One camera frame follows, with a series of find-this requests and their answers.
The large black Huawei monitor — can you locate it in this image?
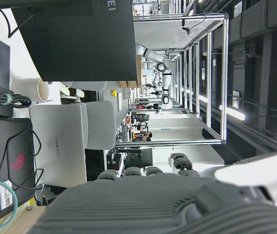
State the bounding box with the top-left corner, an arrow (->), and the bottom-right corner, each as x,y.
11,0 -> 139,82

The white paper cup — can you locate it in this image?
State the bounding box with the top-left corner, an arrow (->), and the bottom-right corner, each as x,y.
11,78 -> 50,102

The small black monitor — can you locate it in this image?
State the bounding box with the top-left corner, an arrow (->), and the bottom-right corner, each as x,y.
124,148 -> 153,169

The thin black laptop cable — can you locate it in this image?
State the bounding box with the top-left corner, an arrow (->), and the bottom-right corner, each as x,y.
5,128 -> 44,190

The black router with red logo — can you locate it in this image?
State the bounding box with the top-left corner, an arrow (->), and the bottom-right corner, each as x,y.
0,118 -> 37,218

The grey chair white armrest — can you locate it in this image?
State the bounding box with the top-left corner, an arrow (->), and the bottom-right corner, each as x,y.
59,81 -> 108,100

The aluminium profile frame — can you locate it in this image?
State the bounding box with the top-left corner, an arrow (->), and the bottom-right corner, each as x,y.
115,13 -> 230,148

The black cable bundle green tie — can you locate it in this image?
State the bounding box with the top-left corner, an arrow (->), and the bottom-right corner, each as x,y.
0,89 -> 32,108

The grey white right robot hand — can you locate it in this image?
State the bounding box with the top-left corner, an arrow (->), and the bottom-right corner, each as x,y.
31,148 -> 277,234

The small black frame camera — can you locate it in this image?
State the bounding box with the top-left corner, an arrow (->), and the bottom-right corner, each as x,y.
181,19 -> 193,37

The silver Huawei laptop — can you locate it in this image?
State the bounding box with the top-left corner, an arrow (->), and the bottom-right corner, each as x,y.
29,102 -> 88,189

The dark-haired seated person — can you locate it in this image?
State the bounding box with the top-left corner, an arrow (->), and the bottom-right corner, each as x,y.
138,131 -> 153,142

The grey office chair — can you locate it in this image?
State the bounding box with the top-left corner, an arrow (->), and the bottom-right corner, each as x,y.
84,100 -> 117,150

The teal network cable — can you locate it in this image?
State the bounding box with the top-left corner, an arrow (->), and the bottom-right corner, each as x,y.
0,157 -> 20,233

